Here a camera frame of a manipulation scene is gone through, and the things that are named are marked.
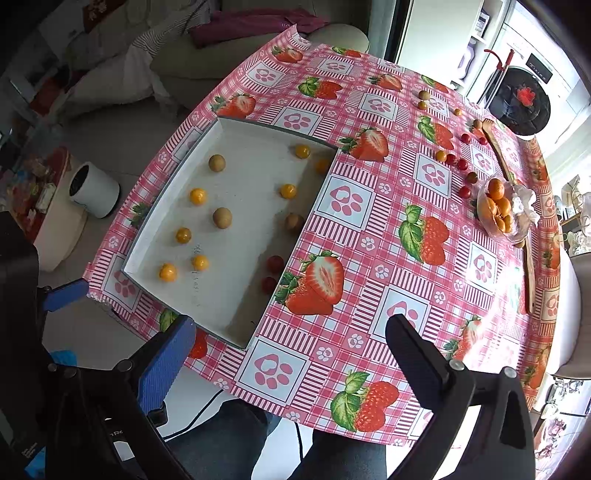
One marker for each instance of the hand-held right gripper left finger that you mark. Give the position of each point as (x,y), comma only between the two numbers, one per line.
(164,364)

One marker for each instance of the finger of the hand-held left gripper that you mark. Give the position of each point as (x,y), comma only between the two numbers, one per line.
(64,295)

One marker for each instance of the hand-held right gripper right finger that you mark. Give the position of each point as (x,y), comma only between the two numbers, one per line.
(415,360)

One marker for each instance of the yellow cherry tomato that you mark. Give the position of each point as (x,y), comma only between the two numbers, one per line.
(287,190)
(302,150)
(441,155)
(197,196)
(200,262)
(183,235)
(167,272)

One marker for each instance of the white tray with grey rim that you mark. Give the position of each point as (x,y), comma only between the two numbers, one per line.
(240,240)

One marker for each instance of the oval coffee table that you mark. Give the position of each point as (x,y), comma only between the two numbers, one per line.
(60,230)

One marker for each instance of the person's left leg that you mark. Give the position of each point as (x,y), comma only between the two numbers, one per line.
(231,443)

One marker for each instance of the person's leg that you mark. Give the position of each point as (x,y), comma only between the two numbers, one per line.
(341,457)
(231,443)

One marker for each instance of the white cylindrical bin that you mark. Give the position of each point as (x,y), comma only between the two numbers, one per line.
(99,194)

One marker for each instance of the red checked strawberry tablecloth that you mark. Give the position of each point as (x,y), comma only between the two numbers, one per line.
(378,258)

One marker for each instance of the person's right leg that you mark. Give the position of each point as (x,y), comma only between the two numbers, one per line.
(341,457)

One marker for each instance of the long wooden stick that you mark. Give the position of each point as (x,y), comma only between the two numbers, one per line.
(530,277)

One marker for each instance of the orange mandarin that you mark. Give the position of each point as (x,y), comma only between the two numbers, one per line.
(503,206)
(486,207)
(507,224)
(496,187)

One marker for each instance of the clear plastic bag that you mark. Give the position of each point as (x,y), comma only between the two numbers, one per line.
(517,230)

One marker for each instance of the dark brown cherry tomato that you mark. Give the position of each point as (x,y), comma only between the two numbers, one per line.
(471,177)

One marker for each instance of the white cloth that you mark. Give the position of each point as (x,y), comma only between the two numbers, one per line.
(115,78)

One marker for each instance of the long wooden spatula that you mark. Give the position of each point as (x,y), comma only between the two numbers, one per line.
(498,147)

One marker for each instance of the olive green sofa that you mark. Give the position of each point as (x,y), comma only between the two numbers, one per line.
(221,69)

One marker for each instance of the white washing machine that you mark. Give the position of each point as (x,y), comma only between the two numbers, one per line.
(519,104)

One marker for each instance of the striped blanket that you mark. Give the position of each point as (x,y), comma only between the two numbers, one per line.
(157,34)

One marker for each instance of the purple cloth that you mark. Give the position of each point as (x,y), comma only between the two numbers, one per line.
(258,25)

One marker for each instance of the white shelf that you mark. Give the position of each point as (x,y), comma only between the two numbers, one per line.
(480,27)

